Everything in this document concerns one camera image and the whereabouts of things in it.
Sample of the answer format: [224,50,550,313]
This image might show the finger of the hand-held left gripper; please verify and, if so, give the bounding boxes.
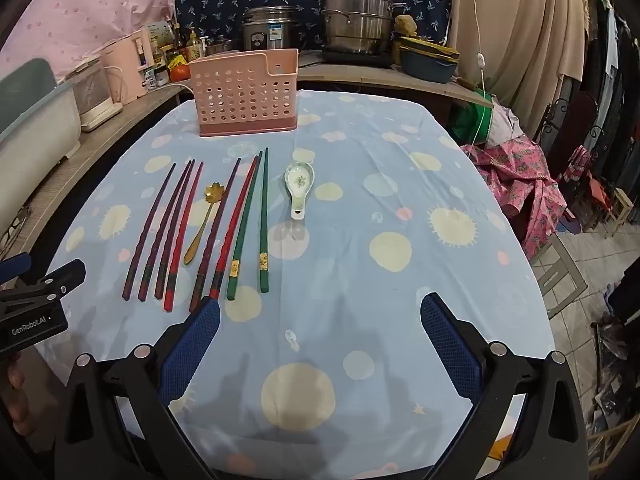
[0,254,32,288]
[0,259,87,307]

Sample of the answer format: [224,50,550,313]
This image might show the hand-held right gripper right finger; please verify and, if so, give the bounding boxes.
[419,291,591,480]

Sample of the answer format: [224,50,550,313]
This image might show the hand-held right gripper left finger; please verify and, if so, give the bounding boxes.
[60,296,222,480]

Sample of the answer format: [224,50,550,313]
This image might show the dark maroon chopstick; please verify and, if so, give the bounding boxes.
[122,162,177,302]
[154,160,197,301]
[189,157,242,311]
[137,159,194,304]

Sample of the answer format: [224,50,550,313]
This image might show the green chopstick gold band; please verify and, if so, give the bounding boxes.
[258,147,271,294]
[226,151,264,302]

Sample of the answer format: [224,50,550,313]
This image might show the pink perforated utensil holder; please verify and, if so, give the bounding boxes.
[189,49,300,138]

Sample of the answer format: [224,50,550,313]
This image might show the person's left hand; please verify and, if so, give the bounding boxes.
[5,357,31,433]

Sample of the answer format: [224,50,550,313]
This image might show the red chopstick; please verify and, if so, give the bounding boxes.
[163,161,205,312]
[209,155,259,303]

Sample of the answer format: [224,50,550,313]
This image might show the light blue printed tablecloth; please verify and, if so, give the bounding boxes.
[50,89,556,480]

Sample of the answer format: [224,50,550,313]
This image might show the grey stool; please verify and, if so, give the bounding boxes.
[532,235,589,319]

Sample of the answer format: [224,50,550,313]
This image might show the light blue dish bin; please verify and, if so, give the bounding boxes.
[0,58,83,173]

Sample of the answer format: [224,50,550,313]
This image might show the gold flower spoon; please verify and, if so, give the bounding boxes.
[183,182,224,266]

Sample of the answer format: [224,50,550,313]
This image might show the pink floral cloth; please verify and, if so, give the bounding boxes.
[460,137,568,261]

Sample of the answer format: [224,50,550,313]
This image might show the white ceramic soup spoon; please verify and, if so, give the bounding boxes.
[283,162,316,220]

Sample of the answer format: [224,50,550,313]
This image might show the pink electric kettle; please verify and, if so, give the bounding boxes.
[102,27,152,104]

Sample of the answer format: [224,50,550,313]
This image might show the wooden stool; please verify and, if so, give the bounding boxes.
[599,187,634,239]

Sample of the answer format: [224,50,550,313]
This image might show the green basin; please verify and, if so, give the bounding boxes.
[447,87,496,142]

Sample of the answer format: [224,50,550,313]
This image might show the black iron chair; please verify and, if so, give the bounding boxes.
[535,100,572,147]

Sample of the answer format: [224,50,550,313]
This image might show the white green carton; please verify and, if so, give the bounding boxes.
[147,21,174,61]

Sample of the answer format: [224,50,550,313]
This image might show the pink printed curtain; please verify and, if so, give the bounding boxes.
[0,0,201,81]

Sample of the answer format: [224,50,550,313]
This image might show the small steel lidded pot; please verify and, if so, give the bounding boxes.
[205,35,242,56]

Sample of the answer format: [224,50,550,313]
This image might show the dark blue bowl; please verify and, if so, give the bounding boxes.
[399,50,460,84]

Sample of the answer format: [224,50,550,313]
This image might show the row of hanging clothes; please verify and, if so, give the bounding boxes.
[550,0,640,241]

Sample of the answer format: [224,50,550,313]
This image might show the black induction cooker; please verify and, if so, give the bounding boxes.
[320,49,397,67]

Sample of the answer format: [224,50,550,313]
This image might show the yellow bowl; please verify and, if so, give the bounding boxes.
[398,35,461,58]

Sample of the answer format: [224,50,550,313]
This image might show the beige curtain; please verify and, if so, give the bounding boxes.
[447,0,591,136]

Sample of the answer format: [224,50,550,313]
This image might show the steel rice cooker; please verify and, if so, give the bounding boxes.
[242,6,297,52]

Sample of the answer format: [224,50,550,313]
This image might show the steel steamer pot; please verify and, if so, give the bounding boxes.
[320,0,407,55]

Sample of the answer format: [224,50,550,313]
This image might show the white kettle cord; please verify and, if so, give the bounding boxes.
[145,81,195,97]

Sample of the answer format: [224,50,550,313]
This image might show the white cord with switch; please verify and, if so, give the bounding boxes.
[462,0,493,142]

